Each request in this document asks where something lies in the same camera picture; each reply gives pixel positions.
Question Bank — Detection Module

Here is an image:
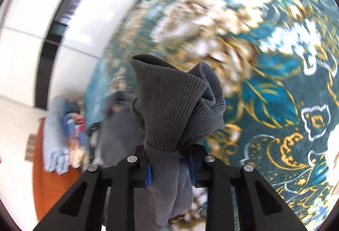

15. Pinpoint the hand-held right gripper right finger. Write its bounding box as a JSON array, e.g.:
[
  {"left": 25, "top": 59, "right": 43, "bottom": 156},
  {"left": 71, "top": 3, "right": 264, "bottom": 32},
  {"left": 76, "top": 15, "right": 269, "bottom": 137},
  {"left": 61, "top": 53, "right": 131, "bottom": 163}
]
[{"left": 185, "top": 144, "right": 308, "bottom": 231}]

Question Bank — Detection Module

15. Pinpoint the grey knit sweater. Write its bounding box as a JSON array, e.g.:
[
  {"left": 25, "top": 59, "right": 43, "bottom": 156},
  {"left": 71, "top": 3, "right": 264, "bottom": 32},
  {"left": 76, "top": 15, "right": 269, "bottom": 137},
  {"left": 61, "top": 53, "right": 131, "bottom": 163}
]
[{"left": 95, "top": 54, "right": 226, "bottom": 229}]

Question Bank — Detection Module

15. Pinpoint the light blue folded cloth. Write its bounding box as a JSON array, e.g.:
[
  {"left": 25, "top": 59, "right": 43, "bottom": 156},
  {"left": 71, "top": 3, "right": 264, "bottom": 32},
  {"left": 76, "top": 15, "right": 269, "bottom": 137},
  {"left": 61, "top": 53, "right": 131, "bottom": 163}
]
[{"left": 42, "top": 95, "right": 70, "bottom": 175}]

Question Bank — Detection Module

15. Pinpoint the orange wooden bed frame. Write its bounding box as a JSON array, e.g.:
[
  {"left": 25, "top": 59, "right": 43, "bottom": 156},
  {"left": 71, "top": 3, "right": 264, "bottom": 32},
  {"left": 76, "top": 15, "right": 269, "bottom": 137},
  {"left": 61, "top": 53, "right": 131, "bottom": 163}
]
[{"left": 31, "top": 118, "right": 88, "bottom": 223}]

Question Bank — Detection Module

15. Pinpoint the teal floral printed blanket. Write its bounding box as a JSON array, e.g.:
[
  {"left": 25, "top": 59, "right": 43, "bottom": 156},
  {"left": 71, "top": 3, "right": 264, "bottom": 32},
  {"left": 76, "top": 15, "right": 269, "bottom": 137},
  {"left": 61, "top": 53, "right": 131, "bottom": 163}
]
[{"left": 84, "top": 0, "right": 339, "bottom": 231}]

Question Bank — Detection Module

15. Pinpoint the pile of colourful clothes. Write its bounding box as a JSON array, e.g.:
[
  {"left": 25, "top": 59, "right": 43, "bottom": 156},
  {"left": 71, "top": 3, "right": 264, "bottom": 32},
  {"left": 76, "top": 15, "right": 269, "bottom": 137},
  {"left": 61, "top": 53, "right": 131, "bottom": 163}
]
[{"left": 63, "top": 100, "right": 92, "bottom": 169}]

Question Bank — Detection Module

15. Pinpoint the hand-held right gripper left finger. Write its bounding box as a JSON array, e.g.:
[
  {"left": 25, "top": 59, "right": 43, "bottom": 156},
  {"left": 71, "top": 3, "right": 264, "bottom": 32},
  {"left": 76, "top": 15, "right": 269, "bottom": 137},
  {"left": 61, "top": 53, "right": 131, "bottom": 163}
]
[{"left": 32, "top": 144, "right": 153, "bottom": 231}]

